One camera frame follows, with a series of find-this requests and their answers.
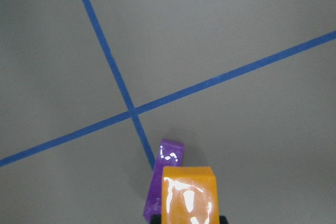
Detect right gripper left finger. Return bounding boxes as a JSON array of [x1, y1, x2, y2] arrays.
[[150, 215, 161, 224]]

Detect purple trapezoid block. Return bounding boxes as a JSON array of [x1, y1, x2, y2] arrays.
[[143, 138, 185, 223]]

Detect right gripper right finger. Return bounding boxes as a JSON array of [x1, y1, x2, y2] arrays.
[[219, 215, 228, 224]]

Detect orange trapezoid block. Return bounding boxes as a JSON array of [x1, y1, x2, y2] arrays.
[[161, 166, 219, 223]]

